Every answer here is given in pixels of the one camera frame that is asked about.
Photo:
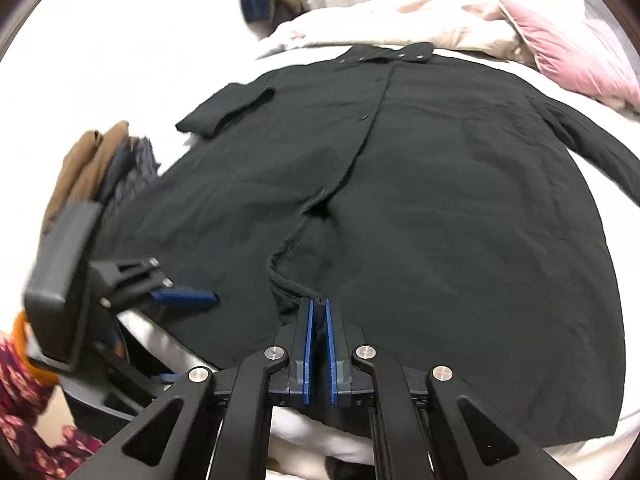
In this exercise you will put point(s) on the black coat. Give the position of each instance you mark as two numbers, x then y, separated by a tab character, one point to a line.
425	210

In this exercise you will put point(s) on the pink pillow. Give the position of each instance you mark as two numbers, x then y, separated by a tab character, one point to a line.
565	45

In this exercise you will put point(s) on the grey pillow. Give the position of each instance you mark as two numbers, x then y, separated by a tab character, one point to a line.
607	15

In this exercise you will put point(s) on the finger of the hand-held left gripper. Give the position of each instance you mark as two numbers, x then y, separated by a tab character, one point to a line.
162	376
190	298

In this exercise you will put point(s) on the dark blue folded garment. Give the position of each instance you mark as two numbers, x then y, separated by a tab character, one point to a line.
135	165

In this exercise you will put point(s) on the beige duvet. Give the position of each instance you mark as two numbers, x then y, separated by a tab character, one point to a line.
400	15

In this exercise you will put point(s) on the brown folded garment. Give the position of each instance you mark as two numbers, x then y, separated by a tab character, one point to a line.
85	160

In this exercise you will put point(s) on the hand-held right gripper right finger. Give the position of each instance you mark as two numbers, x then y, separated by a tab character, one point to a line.
332	360

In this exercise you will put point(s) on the pale bed sheet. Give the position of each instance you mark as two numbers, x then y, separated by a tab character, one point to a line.
210	75

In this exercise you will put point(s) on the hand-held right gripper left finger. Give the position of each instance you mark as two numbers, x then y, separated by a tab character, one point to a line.
306	355

